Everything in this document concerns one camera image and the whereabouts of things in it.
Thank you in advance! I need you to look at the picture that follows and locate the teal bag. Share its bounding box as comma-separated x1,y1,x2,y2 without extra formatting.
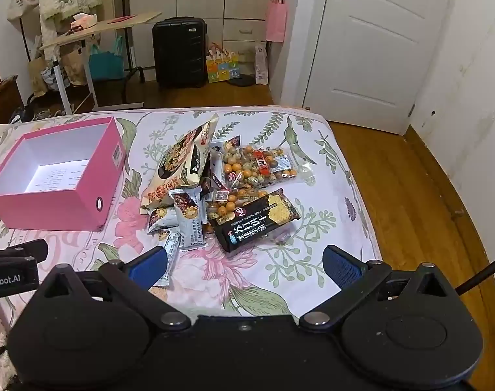
88,36,125,81

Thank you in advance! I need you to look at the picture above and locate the small silver snack packet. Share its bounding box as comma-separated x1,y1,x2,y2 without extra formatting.
209,136,242,159

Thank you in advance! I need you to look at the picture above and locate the brown paper bag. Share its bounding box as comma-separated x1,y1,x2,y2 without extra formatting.
28,55,55,97

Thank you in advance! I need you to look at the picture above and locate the pair of shoes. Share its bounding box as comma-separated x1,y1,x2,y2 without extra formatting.
32,108,67,121

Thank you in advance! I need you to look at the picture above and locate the colourful gift bag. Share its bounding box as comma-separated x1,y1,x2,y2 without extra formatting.
206,42,240,84

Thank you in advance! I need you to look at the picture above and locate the black cable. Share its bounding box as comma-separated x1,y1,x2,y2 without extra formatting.
454,248,495,296

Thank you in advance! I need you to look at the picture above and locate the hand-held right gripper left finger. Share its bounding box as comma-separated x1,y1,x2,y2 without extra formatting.
36,246,191,331

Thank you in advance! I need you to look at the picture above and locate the pink paper bag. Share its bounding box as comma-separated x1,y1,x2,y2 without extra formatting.
265,0,288,43

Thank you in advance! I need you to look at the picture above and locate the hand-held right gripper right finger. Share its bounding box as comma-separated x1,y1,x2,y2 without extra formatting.
298,245,456,330

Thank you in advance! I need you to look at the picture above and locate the white door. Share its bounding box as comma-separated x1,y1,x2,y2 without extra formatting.
302,0,458,136

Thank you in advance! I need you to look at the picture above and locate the white wardrobe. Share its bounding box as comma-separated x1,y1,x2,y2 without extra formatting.
127,0,276,82

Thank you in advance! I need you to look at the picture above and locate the pink and white tissue box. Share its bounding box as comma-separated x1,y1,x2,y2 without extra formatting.
70,13,97,31

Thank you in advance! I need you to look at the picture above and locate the clear bag of coated peanuts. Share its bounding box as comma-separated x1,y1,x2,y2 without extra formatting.
205,185,273,229
219,140,317,188

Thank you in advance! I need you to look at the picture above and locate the black cracker packet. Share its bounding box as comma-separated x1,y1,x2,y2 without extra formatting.
209,188,301,253

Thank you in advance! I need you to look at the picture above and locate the large beige noodle snack bag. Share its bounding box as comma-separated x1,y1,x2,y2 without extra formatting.
141,113,219,212

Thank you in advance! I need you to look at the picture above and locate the grey snack bar packet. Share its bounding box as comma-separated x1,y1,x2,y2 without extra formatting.
147,207,179,235
156,231,182,288
168,185,209,251

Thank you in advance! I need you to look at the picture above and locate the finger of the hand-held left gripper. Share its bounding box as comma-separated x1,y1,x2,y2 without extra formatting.
0,241,49,262

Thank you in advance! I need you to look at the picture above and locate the black suitcase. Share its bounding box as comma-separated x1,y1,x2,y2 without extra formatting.
152,17,208,89

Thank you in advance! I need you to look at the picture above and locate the white printed gift bag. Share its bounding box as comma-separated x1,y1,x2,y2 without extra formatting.
254,42,269,86

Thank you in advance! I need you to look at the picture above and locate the beige patterned bag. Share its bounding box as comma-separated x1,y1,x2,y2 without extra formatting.
60,43,94,86

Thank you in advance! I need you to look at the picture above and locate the wooden nightstand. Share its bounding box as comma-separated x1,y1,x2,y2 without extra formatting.
0,75,24,125

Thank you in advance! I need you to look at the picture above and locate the wooden overbed table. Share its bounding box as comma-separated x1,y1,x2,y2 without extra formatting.
39,11,163,115

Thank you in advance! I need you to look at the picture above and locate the pink cardboard box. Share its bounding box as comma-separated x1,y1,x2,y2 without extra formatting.
0,116,126,231

